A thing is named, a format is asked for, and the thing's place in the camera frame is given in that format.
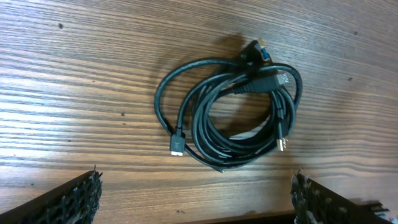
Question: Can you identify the thin black USB cable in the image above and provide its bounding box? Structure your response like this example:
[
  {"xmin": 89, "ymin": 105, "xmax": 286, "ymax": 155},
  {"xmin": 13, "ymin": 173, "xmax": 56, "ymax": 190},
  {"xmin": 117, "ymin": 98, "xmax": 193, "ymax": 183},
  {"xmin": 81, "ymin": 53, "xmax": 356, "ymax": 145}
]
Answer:
[{"xmin": 154, "ymin": 58, "xmax": 303, "ymax": 157}]

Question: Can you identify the thick black coiled cable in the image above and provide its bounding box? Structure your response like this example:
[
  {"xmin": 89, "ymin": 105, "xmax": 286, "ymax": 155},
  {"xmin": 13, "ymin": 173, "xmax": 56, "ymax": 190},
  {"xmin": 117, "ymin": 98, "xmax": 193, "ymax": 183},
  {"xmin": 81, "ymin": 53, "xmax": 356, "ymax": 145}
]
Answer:
[{"xmin": 186, "ymin": 39, "xmax": 303, "ymax": 174}]

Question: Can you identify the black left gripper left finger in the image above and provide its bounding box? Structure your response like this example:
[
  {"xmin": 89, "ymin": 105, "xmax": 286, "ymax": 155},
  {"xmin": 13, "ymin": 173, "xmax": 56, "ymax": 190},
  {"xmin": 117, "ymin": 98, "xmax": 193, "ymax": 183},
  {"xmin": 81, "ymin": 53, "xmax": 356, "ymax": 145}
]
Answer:
[{"xmin": 1, "ymin": 169, "xmax": 102, "ymax": 224}]

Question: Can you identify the black cable gold plug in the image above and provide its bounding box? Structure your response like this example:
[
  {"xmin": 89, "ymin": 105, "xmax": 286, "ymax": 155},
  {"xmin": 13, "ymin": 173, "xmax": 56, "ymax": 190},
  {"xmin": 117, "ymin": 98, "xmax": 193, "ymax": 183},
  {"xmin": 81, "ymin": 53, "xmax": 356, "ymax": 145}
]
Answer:
[{"xmin": 192, "ymin": 84, "xmax": 302, "ymax": 168}]

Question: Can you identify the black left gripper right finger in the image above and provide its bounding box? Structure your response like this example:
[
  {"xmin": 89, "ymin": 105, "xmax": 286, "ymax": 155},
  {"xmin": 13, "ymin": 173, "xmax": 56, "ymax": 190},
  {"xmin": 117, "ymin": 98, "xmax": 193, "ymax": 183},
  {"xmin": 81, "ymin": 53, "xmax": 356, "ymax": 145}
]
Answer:
[{"xmin": 290, "ymin": 172, "xmax": 392, "ymax": 224}]

